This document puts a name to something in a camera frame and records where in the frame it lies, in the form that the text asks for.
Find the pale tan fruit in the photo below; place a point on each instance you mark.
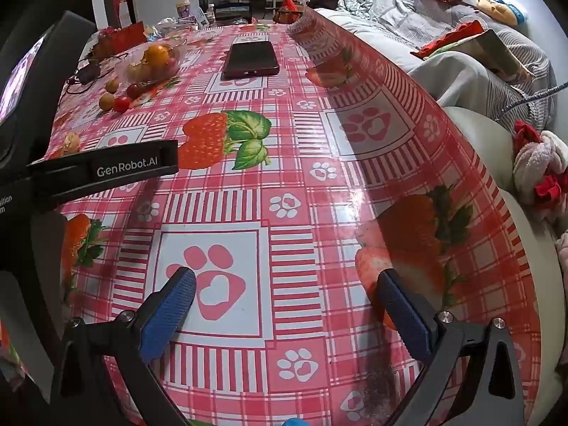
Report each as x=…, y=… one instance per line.
x=138, y=72

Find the red paper bag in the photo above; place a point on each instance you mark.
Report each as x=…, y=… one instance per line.
x=288, y=9

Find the black box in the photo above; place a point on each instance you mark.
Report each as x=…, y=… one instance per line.
x=233, y=12

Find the dark smartphone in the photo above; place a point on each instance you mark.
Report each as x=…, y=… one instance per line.
x=250, y=60

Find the brown book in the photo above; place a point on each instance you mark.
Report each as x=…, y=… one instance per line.
x=501, y=53

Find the red cherry tomato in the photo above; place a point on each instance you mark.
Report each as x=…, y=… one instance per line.
x=122, y=103
x=134, y=90

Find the white sofa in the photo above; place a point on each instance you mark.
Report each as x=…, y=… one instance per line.
x=479, y=142

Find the person's right hand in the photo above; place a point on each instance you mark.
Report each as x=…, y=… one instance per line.
x=295, y=422

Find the grey blanket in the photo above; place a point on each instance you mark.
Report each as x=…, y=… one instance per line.
x=399, y=13

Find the pink and red plush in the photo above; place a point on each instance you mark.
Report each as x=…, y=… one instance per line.
x=539, y=164

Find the physalis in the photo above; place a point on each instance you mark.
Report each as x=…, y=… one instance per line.
x=71, y=142

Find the yellow plush toy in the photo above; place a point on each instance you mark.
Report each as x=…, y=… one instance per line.
x=499, y=9

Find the jar with purple label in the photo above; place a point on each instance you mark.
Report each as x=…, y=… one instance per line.
x=183, y=9

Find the red trimmed cushion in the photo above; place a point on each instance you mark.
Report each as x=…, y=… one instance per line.
x=452, y=37

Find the clear plastic bag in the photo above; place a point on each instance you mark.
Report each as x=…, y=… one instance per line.
x=168, y=24

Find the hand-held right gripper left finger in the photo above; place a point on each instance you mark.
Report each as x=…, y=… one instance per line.
x=171, y=306

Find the large smooth orange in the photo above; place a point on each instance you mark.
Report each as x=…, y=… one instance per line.
x=156, y=55

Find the brown longan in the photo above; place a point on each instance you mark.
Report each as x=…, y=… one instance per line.
x=112, y=84
x=106, y=101

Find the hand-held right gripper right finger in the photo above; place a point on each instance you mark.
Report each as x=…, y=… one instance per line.
x=404, y=315

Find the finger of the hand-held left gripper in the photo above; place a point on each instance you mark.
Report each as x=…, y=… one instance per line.
x=111, y=171

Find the red gift box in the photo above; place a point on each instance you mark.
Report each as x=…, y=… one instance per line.
x=126, y=37

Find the clear bag of fruit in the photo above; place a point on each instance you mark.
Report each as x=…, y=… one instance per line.
x=133, y=60

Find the pink strawberry print tablecloth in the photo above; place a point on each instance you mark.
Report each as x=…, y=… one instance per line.
x=288, y=164

